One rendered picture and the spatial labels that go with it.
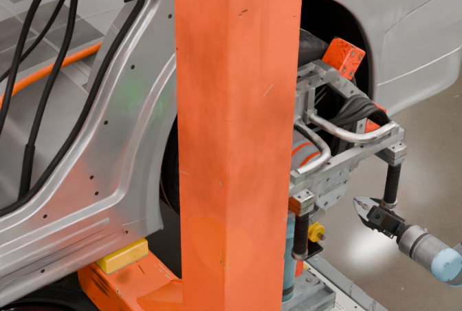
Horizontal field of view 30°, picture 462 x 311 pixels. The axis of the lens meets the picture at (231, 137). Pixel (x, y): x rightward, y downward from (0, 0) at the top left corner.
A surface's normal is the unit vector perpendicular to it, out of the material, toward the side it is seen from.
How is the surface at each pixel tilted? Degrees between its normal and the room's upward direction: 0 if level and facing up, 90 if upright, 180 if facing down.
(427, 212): 0
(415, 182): 0
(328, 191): 90
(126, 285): 0
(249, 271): 90
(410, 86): 90
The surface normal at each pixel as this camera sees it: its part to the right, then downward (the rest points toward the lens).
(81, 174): 0.62, 0.46
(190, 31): -0.79, 0.35
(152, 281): 0.01, -0.82
